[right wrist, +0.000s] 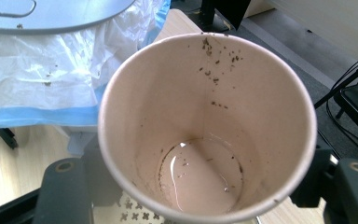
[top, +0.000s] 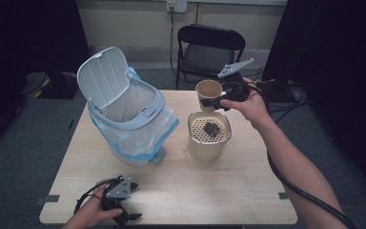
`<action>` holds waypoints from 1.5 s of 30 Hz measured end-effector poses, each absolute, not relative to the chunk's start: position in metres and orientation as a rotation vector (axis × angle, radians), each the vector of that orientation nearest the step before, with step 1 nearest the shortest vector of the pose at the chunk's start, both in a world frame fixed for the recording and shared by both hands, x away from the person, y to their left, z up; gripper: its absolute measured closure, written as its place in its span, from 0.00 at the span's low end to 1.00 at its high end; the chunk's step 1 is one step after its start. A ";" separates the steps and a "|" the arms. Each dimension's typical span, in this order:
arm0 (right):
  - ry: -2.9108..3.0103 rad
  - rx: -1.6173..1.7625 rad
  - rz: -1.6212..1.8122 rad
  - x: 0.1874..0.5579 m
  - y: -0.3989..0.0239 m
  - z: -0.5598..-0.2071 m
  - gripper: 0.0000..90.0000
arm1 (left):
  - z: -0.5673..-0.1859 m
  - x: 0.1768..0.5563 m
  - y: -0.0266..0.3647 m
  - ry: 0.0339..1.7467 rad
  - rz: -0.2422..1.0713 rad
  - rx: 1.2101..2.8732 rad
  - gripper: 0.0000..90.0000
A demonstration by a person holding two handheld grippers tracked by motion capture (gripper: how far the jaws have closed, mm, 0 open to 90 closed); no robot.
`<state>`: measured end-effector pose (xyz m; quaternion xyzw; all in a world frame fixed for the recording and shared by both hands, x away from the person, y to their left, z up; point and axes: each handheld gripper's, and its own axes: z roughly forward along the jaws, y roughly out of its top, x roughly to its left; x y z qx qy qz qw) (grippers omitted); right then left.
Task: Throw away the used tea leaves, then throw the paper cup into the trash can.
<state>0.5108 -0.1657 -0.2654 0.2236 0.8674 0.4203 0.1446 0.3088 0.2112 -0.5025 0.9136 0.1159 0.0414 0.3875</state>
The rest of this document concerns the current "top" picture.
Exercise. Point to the clear plastic bin liner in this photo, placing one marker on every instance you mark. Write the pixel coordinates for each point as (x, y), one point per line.
(136, 141)

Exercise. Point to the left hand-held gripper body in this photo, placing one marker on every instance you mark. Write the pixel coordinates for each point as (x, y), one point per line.
(119, 189)

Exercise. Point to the white wall socket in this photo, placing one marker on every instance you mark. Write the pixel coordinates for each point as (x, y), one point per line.
(176, 6)

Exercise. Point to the beige container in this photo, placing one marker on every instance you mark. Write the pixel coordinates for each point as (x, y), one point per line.
(206, 151)

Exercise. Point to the person's left hand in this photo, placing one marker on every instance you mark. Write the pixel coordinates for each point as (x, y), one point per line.
(89, 213)

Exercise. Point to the grey tape strip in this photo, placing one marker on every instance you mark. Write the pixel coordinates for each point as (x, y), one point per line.
(283, 196)
(49, 199)

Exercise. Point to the dark tea leaves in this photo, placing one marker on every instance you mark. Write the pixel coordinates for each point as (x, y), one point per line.
(212, 129)

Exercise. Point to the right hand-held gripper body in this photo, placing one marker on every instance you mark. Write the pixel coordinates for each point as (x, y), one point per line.
(235, 87)

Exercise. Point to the perforated strainer insert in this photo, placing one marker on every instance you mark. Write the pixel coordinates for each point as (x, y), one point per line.
(198, 130)

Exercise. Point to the person's right hand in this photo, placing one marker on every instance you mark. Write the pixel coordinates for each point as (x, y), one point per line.
(251, 109)

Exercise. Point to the dark curtain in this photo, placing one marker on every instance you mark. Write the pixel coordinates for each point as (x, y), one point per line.
(340, 63)
(19, 47)

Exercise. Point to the white lidded trash can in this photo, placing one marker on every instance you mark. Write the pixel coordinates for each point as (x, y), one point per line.
(105, 76)

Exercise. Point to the beige paper cup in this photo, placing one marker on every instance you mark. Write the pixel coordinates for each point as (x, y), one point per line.
(208, 90)

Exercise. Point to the black folding chair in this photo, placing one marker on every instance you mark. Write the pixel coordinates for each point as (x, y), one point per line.
(208, 57)

